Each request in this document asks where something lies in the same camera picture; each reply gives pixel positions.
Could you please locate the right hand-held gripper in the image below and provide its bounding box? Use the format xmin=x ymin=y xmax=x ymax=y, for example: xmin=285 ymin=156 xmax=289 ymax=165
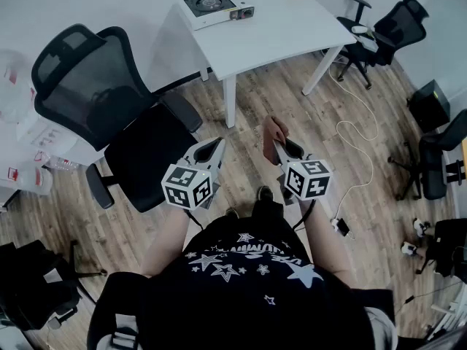
xmin=272 ymin=139 xmax=333 ymax=206

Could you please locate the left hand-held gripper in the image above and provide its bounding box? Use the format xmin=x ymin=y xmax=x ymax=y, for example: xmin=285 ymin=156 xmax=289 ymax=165
xmin=161 ymin=137 xmax=225 ymax=211

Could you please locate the brown cloth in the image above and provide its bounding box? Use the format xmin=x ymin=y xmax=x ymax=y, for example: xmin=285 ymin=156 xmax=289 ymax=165
xmin=262 ymin=114 xmax=291 ymax=166

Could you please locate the white portable gas stove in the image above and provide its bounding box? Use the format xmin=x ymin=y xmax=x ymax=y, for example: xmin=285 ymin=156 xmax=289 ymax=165
xmin=178 ymin=0 xmax=255 ymax=31

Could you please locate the person's left forearm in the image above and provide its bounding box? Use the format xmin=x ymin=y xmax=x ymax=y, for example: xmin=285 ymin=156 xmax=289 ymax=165
xmin=140 ymin=206 xmax=190 ymax=279

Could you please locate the person's right forearm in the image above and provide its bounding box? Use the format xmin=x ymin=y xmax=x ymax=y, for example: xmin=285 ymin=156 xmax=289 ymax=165
xmin=291 ymin=198 xmax=357 ymax=289

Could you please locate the black mesh office chair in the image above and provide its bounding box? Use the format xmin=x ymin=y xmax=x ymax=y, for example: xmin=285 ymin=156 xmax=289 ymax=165
xmin=31 ymin=23 xmax=204 ymax=213

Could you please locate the white table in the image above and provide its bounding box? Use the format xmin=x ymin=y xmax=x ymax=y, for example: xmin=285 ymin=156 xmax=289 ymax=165
xmin=160 ymin=0 xmax=358 ymax=129

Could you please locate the grey flat box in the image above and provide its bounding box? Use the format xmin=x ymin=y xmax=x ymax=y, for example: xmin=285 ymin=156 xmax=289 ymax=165
xmin=355 ymin=34 xmax=380 ymax=53

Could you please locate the black cube box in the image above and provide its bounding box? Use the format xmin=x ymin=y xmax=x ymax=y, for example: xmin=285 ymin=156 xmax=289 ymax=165
xmin=407 ymin=79 xmax=452 ymax=134

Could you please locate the person's body black star shirt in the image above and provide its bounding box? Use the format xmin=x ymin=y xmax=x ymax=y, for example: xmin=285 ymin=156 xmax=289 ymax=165
xmin=87 ymin=195 xmax=398 ymax=350

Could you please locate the white cardboard box red print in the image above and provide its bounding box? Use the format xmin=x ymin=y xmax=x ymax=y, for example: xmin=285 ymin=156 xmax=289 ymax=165
xmin=16 ymin=114 xmax=107 ymax=169

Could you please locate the black office chair holding items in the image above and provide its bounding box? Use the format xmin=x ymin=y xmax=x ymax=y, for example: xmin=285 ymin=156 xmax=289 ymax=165
xmin=335 ymin=0 xmax=430 ymax=90

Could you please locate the yellow wooden board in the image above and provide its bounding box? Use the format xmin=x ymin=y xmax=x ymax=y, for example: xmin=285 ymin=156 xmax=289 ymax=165
xmin=443 ymin=139 xmax=467 ymax=185

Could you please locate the black star chair base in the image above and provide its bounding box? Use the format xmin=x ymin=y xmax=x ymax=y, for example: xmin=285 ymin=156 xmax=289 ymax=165
xmin=69 ymin=238 xmax=109 ymax=280

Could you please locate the clear plastic jug red label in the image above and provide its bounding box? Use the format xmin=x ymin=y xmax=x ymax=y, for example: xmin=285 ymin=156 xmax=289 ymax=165
xmin=0 ymin=160 xmax=54 ymax=196

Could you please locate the clear plastic bag red print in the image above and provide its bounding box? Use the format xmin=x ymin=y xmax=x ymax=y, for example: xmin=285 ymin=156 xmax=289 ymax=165
xmin=0 ymin=49 xmax=37 ymax=123

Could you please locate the black backpack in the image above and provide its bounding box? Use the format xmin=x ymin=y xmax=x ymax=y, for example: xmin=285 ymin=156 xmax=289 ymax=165
xmin=0 ymin=241 xmax=81 ymax=331

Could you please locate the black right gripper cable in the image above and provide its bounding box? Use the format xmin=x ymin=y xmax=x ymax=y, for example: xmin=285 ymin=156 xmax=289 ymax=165
xmin=291 ymin=198 xmax=317 ymax=231

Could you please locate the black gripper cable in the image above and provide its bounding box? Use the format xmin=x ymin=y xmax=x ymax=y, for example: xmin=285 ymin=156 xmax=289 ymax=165
xmin=184 ymin=209 xmax=205 ymax=231
xmin=291 ymin=198 xmax=317 ymax=231

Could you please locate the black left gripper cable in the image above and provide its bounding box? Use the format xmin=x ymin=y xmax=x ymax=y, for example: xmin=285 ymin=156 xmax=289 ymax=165
xmin=184 ymin=209 xmax=205 ymax=231

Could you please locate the white floor cable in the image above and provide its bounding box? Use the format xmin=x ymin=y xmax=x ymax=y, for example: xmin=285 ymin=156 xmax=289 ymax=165
xmin=328 ymin=63 xmax=380 ymax=225

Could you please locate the black swivel chair grey frame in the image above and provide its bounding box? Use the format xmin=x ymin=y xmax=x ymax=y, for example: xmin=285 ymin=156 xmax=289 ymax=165
xmin=387 ymin=108 xmax=467 ymax=202

